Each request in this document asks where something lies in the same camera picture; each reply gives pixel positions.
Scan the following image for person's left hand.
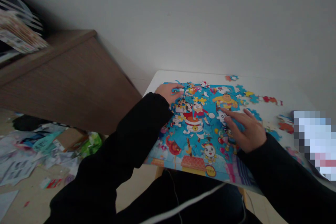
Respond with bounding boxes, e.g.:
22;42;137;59
156;83;186;104

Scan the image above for person's right hand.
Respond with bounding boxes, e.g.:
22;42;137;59
220;107;268;154

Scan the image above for scattered loose puzzle pieces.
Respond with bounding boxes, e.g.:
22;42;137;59
224;75;302;164

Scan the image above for colourful cartoon jigsaw puzzle board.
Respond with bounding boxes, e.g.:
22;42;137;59
143;81;284;188

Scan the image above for green packet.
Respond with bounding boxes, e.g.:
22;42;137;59
80;131;103;158

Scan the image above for brown wooden cabinet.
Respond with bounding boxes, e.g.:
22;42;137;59
0;29;144;136

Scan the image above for brown cardboard box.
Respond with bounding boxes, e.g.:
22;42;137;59
56;127;89;152

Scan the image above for pile of paper scraps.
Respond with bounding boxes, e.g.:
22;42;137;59
0;113;103;190

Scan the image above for stack of books and papers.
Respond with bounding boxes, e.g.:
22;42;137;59
0;0;51;63

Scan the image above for white paper sheet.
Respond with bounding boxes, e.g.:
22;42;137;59
0;189;19;213

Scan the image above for white cable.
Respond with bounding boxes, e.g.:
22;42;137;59
146;182;227;224

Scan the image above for thin grey cable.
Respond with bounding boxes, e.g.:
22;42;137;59
167;168;183;224

